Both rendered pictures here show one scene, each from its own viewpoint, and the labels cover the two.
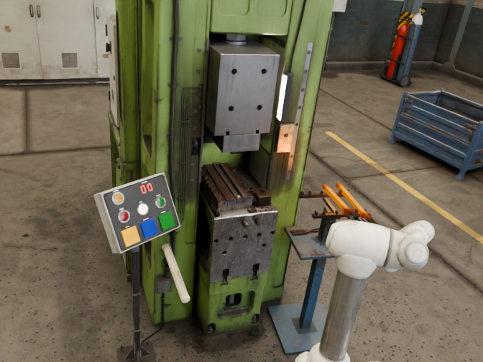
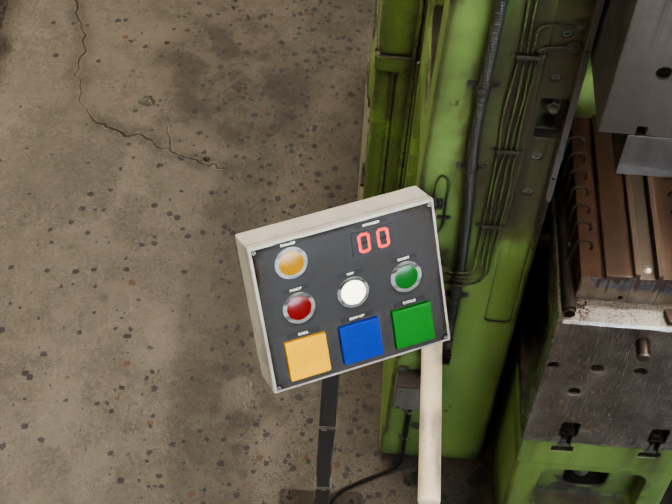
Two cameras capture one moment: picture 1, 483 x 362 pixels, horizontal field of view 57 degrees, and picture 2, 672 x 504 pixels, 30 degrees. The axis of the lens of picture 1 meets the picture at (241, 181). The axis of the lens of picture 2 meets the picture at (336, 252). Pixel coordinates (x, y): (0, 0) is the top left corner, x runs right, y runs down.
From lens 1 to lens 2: 0.81 m
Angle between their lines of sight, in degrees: 30
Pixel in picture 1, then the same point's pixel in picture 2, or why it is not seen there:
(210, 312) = (515, 491)
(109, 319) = (283, 402)
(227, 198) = (611, 272)
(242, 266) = (620, 427)
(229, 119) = (654, 99)
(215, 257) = (545, 395)
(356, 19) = not seen: outside the picture
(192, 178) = (530, 188)
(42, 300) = (147, 304)
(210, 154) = not seen: hidden behind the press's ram
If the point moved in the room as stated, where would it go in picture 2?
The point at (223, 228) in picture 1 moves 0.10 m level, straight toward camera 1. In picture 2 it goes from (581, 343) to (564, 383)
